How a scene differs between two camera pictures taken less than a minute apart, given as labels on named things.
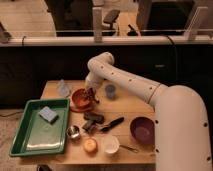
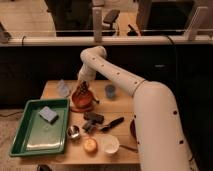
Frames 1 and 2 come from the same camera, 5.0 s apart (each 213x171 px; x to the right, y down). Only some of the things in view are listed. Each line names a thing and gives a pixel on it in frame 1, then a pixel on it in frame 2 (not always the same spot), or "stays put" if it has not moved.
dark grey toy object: x=91 y=120 stays put
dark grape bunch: x=91 y=98 → x=82 y=90
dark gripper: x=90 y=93 → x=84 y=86
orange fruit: x=90 y=146 stays put
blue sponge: x=48 y=114 stays put
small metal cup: x=73 y=131 stays put
